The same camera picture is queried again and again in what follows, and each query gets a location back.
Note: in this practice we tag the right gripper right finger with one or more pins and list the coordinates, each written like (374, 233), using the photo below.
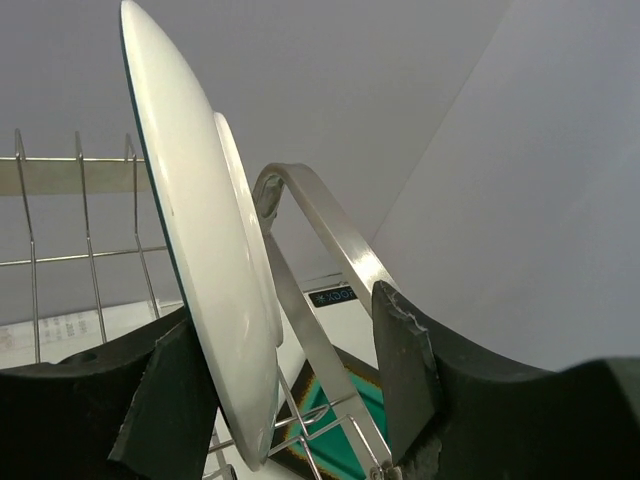
(456, 410)

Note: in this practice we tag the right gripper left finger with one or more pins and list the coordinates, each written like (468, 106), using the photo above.
(142, 406)

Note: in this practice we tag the white plate teal lettered rim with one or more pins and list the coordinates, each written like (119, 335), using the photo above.
(211, 228)

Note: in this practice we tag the steel two-tier dish rack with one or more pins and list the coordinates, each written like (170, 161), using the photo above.
(361, 267)

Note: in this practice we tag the right blue table label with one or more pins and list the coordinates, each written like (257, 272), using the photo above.
(332, 296)

